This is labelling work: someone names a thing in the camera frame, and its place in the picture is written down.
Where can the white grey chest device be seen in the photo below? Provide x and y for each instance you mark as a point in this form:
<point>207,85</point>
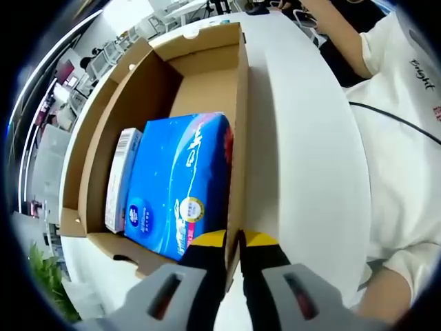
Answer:
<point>418,38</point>

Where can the dark red wall screen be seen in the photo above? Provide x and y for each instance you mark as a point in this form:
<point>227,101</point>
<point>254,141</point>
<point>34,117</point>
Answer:
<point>65,70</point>

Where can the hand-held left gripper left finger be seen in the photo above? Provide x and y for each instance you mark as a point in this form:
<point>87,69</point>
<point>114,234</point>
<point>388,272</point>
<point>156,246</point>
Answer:
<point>206,282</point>

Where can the blue soft tissue pack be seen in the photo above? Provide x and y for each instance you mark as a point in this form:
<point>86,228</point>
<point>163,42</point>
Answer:
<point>172,179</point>

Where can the white desk partition panel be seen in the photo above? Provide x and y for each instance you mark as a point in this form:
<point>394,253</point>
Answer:
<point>51,165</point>

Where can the small black object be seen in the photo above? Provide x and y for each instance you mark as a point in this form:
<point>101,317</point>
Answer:
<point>257,10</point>

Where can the small white carton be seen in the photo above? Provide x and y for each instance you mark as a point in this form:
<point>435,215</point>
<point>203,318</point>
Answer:
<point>122,172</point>

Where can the brown cardboard shoe box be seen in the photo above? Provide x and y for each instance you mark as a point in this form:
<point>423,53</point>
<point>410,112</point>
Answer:
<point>138,96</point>

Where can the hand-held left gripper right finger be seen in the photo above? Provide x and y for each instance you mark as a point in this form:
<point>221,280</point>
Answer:
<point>262,279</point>

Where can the green plant in white pot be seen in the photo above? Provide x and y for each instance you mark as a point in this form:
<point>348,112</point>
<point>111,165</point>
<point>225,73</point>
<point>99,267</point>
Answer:
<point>51,282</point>

